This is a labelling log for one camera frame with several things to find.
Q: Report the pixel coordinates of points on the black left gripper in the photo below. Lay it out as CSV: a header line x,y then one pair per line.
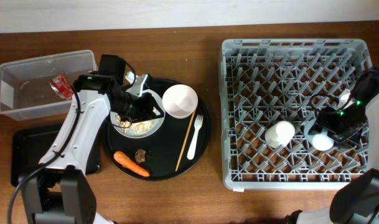
x,y
147,112

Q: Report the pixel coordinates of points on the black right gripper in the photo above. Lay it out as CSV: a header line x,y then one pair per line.
x,y
324,117

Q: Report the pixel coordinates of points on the light blue cup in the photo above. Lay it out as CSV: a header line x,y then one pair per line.
x,y
320,139

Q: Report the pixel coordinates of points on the wooden chopstick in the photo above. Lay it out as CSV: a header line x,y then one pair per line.
x,y
185,140

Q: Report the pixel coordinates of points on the white paper cup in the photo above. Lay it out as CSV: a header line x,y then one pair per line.
x,y
280,134

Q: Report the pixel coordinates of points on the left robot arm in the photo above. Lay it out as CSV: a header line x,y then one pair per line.
x,y
58,191

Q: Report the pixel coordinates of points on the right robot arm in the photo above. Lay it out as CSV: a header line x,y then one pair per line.
x,y
358,201

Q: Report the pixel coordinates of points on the grey dishwasher rack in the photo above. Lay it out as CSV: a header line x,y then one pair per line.
x,y
264,81

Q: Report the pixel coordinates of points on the grey plate with food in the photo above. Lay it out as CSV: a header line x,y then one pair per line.
x,y
137,130

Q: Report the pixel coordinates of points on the round black tray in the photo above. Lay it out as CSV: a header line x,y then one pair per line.
x,y
162,148

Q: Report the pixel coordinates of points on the brown food scrap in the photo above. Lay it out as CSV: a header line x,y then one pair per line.
x,y
140,156

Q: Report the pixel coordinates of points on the orange carrot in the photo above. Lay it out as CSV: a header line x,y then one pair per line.
x,y
126,162

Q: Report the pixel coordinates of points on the white plastic fork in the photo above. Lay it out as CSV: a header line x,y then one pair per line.
x,y
197,126

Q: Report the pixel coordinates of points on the red crumpled wrapper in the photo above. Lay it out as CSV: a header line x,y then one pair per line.
x,y
62,88

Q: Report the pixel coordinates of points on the clear plastic bin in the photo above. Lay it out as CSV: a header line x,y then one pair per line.
x,y
25,90

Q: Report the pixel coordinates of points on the black rectangular tray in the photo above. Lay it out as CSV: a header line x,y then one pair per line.
x,y
28,146

